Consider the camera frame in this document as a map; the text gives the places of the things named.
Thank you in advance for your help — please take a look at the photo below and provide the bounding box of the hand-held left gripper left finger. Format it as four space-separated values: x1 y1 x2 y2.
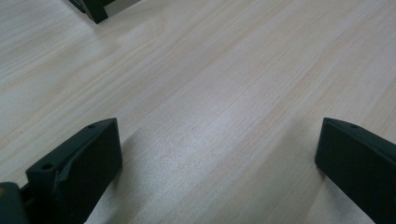
20 117 123 224

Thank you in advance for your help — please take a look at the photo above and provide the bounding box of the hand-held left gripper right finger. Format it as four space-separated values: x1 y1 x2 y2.
314 117 396 224

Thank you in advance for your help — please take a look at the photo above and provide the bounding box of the black metal two-tier rack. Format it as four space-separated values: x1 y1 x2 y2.
68 0 141 25

